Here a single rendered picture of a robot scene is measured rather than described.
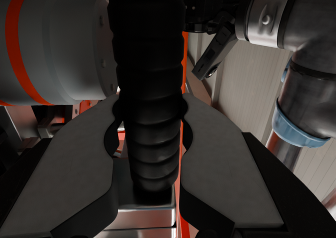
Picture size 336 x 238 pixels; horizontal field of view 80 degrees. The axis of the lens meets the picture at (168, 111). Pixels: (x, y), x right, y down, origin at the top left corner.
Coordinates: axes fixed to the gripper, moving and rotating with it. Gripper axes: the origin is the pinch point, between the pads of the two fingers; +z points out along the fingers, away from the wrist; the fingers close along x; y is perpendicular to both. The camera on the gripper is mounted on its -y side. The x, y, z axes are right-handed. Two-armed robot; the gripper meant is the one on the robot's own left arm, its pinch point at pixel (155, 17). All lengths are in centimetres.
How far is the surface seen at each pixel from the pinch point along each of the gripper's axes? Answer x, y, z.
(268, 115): -492, -295, 82
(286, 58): -491, -136, 81
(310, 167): -410, -332, -49
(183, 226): -88, -258, 50
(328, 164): -390, -289, -71
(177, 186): -21, -81, 10
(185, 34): -21.7, -7.7, 9.3
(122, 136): -136, -248, 247
